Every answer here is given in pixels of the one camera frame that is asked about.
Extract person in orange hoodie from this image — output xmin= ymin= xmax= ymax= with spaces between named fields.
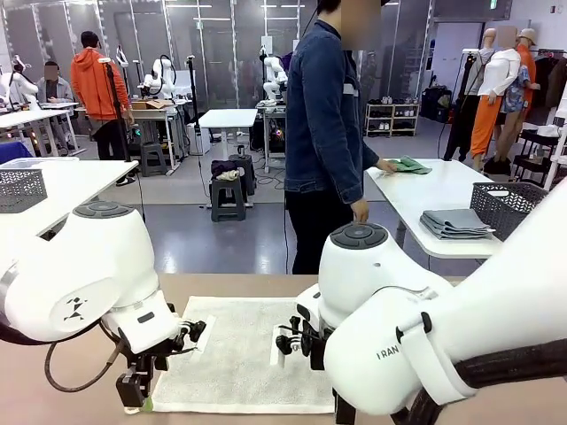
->
xmin=70 ymin=30 xmax=136 ymax=161

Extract clothes rack dark garments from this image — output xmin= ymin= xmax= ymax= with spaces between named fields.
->
xmin=529 ymin=46 xmax=567 ymax=123

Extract black thin pole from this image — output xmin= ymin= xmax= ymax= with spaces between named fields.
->
xmin=185 ymin=55 xmax=200 ymax=154

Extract person's left forearm denim sleeve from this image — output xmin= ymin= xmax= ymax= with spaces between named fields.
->
xmin=361 ymin=148 xmax=382 ymax=172

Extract grey step stool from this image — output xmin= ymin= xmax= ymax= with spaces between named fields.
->
xmin=140 ymin=142 xmax=172 ymax=177
xmin=210 ymin=174 xmax=248 ymax=223
xmin=229 ymin=153 xmax=258 ymax=197

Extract person in denim jacket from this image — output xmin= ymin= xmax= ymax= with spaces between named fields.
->
xmin=283 ymin=0 xmax=386 ymax=275

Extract white standing desk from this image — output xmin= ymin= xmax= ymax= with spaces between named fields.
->
xmin=198 ymin=108 xmax=259 ymax=209

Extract seated person grey top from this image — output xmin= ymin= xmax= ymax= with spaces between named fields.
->
xmin=37 ymin=61 xmax=74 ymax=105

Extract white terry towel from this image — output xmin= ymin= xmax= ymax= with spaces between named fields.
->
xmin=150 ymin=295 xmax=338 ymax=415

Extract blue cloth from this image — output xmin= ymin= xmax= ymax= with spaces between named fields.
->
xmin=0 ymin=141 xmax=35 ymax=165

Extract open cardboard box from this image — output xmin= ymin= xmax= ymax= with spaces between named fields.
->
xmin=130 ymin=99 xmax=172 ymax=112

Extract dark grey plastic basket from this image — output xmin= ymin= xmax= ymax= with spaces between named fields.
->
xmin=469 ymin=181 xmax=550 ymax=243

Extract white rectangular table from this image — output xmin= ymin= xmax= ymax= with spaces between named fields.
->
xmin=0 ymin=157 xmax=141 ymax=238

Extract brown left arm hose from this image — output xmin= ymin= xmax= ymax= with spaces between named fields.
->
xmin=43 ymin=340 xmax=123 ymax=393

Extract wooden shoe shelf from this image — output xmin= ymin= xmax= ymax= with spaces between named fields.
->
xmin=365 ymin=102 xmax=421 ymax=137

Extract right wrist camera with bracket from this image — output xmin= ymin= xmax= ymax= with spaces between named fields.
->
xmin=269 ymin=313 xmax=327 ymax=371

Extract dark and beige clothes pile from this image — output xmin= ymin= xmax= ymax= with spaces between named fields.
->
xmin=210 ymin=158 xmax=243 ymax=182

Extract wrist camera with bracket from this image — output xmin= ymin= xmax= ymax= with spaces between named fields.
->
xmin=170 ymin=314 xmax=217 ymax=355
xmin=269 ymin=313 xmax=327 ymax=371

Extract black tripod pole with camera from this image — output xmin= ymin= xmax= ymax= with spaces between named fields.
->
xmin=97 ymin=56 xmax=132 ymax=163

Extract white workbench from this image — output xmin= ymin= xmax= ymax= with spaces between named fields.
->
xmin=119 ymin=104 xmax=183 ymax=172

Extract mannequin white blouse orange skirt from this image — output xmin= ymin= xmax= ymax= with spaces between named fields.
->
xmin=470 ymin=26 xmax=523 ymax=160

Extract black bags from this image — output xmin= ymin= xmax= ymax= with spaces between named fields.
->
xmin=420 ymin=86 xmax=455 ymax=124

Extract person's right hand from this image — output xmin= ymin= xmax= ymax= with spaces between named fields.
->
xmin=352 ymin=198 xmax=371 ymax=225

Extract white rounded side table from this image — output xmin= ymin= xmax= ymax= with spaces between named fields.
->
xmin=365 ymin=158 xmax=506 ymax=259

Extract black tripod with trousers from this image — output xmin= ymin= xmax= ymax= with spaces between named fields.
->
xmin=442 ymin=48 xmax=482 ymax=163

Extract black trolley cart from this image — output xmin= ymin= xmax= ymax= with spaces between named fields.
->
xmin=509 ymin=126 xmax=567 ymax=187

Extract teal green towel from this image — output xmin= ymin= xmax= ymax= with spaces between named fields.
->
xmin=389 ymin=155 xmax=433 ymax=176

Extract black braided cable sleeve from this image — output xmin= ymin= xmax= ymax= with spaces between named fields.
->
xmin=389 ymin=340 xmax=567 ymax=425

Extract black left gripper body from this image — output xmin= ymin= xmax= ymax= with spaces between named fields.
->
xmin=121 ymin=349 xmax=171 ymax=377

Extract bare head white mannequin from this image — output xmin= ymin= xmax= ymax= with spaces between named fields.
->
xmin=477 ymin=27 xmax=500 ymax=97

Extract small mannequin patterned shirt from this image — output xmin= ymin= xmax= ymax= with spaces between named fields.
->
xmin=502 ymin=66 xmax=532 ymax=134

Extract light grey plastic basket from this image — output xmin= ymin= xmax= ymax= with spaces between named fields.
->
xmin=0 ymin=157 xmax=48 ymax=214

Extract white computer case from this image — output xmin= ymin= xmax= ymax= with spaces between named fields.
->
xmin=188 ymin=123 xmax=212 ymax=156

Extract white long table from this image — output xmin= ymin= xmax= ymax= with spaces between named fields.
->
xmin=0 ymin=101 xmax=85 ymax=158

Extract mannequin beige hat orange shirt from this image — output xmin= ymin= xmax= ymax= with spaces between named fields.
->
xmin=516 ymin=27 xmax=540 ymax=116

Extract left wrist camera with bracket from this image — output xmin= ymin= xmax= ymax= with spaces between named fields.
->
xmin=170 ymin=314 xmax=217 ymax=355

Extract person's right forearm denim sleeve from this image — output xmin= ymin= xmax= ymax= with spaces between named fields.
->
xmin=325 ymin=132 xmax=368 ymax=205

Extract grey folded towel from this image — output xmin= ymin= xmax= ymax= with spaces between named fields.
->
xmin=419 ymin=207 xmax=496 ymax=241

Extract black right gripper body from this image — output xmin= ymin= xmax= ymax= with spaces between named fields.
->
xmin=332 ymin=384 xmax=358 ymax=425

